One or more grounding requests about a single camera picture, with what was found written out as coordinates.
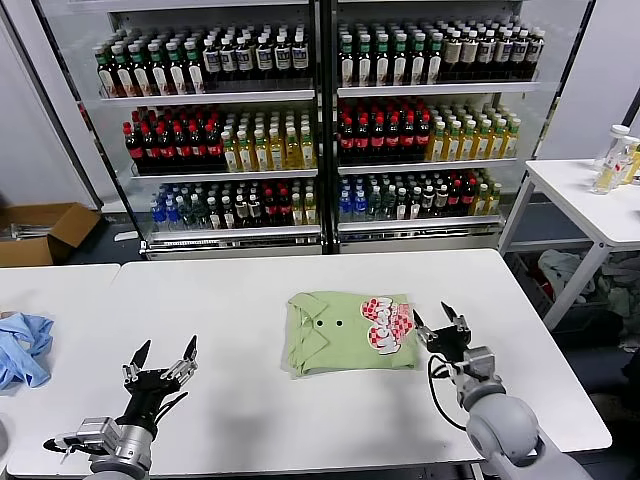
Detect black storage crate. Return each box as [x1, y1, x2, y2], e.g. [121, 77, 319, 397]
[509, 249, 640, 337]

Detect white cooler shelf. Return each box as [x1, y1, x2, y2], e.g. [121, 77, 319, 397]
[147, 224, 322, 241]
[337, 81, 542, 100]
[130, 168, 320, 182]
[338, 215, 504, 234]
[338, 157, 520, 177]
[98, 88, 317, 109]

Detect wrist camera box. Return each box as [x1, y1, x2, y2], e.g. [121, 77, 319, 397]
[462, 346, 500, 382]
[74, 418, 124, 455]

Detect grey white garment pile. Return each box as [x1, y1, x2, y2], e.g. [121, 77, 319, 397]
[537, 249, 599, 305]

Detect open brown cardboard box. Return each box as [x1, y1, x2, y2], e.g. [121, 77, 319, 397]
[0, 202, 105, 268]

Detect yellow liquid bottle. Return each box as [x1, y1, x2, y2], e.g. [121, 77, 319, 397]
[624, 142, 640, 187]

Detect crumpled light blue garment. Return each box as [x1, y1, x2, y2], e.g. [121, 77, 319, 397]
[0, 312, 55, 390]

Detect glass front beverage cooler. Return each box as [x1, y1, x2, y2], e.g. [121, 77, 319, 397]
[32, 0, 329, 262]

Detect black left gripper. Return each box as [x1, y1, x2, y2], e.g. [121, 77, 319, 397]
[121, 334, 199, 431]

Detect red fabric item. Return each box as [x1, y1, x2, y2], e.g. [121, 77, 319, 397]
[530, 259, 557, 301]

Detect teal grey garment pile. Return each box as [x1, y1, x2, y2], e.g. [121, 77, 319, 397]
[597, 253, 640, 321]

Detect green polo shirt red print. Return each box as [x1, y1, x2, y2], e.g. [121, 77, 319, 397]
[284, 291, 421, 381]

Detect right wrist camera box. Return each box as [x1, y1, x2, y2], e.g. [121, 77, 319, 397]
[462, 346, 500, 382]

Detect white shelving unit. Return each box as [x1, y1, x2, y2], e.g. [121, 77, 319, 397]
[327, 0, 599, 256]

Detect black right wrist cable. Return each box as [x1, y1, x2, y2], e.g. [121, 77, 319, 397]
[427, 352, 469, 431]

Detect green cap white label bottle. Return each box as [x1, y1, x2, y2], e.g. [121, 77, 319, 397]
[356, 34, 374, 87]
[391, 33, 410, 87]
[130, 45, 151, 98]
[427, 32, 445, 85]
[148, 44, 169, 97]
[409, 33, 428, 86]
[339, 35, 357, 87]
[97, 49, 117, 99]
[184, 42, 206, 95]
[167, 43, 187, 96]
[113, 45, 134, 99]
[374, 33, 392, 87]

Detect white side table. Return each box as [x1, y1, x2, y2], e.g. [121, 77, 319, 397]
[497, 158, 640, 332]

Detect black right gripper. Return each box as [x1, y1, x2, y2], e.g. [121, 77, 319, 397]
[411, 299, 474, 360]

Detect dark bottle blue white label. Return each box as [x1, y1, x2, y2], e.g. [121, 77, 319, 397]
[219, 38, 238, 83]
[478, 30, 496, 81]
[273, 34, 292, 81]
[511, 29, 530, 81]
[235, 37, 255, 82]
[291, 33, 310, 80]
[527, 28, 546, 80]
[494, 30, 513, 81]
[255, 35, 275, 81]
[203, 40, 222, 84]

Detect grey metal bars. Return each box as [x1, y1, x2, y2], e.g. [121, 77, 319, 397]
[9, 223, 55, 242]

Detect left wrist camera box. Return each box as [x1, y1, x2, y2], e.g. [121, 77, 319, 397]
[74, 418, 124, 455]

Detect dark bottle beige label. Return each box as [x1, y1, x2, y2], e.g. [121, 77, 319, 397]
[443, 30, 462, 81]
[460, 30, 479, 81]

